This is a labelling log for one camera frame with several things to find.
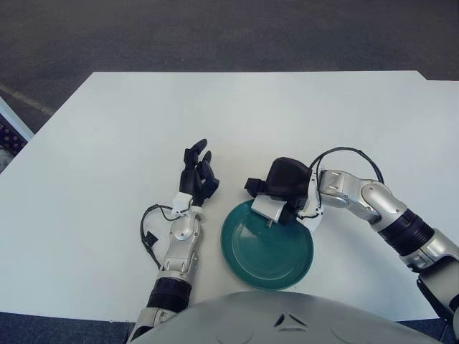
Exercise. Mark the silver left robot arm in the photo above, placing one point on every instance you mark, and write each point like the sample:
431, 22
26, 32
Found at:
181, 243

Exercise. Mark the dark patterned mat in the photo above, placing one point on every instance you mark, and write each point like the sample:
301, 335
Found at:
7, 143

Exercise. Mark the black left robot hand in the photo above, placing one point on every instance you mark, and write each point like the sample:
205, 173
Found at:
190, 181

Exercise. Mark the white charger plug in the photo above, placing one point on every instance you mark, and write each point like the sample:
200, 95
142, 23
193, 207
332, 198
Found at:
267, 207

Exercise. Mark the grey robot torso shell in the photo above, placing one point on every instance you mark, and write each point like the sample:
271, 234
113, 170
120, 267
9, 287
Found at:
283, 322

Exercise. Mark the white frame bar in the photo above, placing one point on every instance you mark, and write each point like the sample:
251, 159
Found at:
14, 120

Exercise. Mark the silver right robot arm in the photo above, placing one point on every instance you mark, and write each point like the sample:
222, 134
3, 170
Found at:
387, 208

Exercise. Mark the teal ceramic plate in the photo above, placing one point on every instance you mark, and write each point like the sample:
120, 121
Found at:
267, 247

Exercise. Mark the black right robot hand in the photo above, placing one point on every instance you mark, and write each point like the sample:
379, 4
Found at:
287, 177

